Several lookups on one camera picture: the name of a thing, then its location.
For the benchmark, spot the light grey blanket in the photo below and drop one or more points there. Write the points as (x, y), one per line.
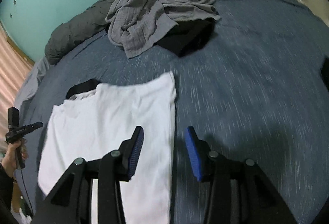
(31, 83)

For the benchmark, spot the person left forearm dark sleeve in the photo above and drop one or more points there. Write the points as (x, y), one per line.
(6, 188)

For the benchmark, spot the blue patterned bed sheet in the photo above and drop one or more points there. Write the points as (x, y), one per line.
(254, 91)

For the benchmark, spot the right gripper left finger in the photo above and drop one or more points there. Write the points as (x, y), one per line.
(70, 200)

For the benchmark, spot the pink striped curtain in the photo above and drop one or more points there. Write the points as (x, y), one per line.
(14, 70)

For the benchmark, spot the grey crumpled shirt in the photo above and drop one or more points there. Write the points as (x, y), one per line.
(136, 25)

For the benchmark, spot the person left hand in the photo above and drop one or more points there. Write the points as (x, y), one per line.
(8, 163)

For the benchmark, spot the floor clutter bags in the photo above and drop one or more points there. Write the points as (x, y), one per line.
(19, 207)

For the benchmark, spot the black garment under grey shirt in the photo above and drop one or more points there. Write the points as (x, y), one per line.
(188, 37)

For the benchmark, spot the white polo shirt black collar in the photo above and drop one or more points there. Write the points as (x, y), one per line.
(92, 124)

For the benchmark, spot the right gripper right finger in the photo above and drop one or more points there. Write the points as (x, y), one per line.
(240, 192)

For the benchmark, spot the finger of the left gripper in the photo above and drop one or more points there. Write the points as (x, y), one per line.
(24, 130)

